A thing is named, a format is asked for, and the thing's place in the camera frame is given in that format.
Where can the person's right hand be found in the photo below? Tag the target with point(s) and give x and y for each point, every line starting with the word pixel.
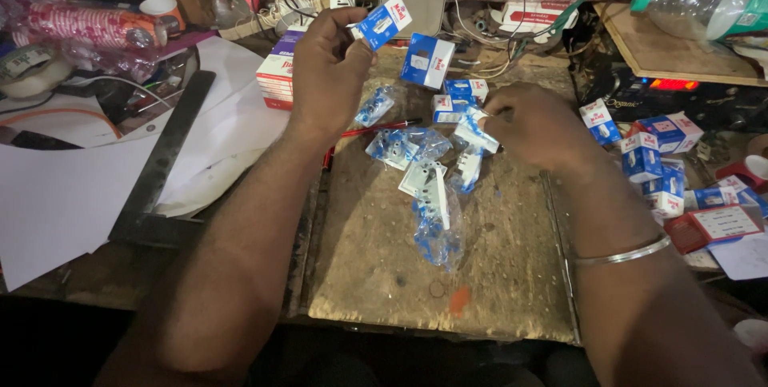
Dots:
pixel 540 126

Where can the person's left hand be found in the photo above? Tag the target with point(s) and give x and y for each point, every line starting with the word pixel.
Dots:
pixel 324 75

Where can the small blue white switch box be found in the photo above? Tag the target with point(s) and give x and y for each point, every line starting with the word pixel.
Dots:
pixel 384 22
pixel 450 109
pixel 467 88

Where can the stack of white red boxes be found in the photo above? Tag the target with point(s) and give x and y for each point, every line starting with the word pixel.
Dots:
pixel 276 78

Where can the red pen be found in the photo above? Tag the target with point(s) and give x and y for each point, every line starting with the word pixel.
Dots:
pixel 378 129

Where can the flat white red carton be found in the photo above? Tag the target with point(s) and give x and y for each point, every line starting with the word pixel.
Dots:
pixel 537 16

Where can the black device with red display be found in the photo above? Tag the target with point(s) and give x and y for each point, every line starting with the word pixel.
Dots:
pixel 660 96

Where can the wooden shelf board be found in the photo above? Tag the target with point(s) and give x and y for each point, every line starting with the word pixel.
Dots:
pixel 666 54

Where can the single orange white paper cup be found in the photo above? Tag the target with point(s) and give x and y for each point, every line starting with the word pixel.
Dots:
pixel 163 12

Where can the dark metal try square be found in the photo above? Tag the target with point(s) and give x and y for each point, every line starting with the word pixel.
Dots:
pixel 162 159

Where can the worn wooden work board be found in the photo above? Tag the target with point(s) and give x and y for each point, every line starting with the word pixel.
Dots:
pixel 420 279

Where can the clear plastic bottle green cap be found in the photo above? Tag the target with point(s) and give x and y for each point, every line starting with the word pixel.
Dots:
pixel 696 6

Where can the red flat box white label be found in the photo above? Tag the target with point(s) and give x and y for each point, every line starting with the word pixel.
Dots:
pixel 717 226

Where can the sleeve of red paper cups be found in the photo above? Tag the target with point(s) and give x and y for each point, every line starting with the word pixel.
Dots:
pixel 78 24

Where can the white paper sheets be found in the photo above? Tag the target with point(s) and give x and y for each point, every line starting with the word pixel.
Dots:
pixel 66 195

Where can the white tape roll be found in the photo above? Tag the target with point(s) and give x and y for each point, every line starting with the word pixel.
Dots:
pixel 30 72

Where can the large blue white switch box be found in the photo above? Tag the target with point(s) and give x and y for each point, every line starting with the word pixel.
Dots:
pixel 427 61

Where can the bare white switch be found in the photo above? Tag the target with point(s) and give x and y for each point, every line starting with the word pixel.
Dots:
pixel 429 190

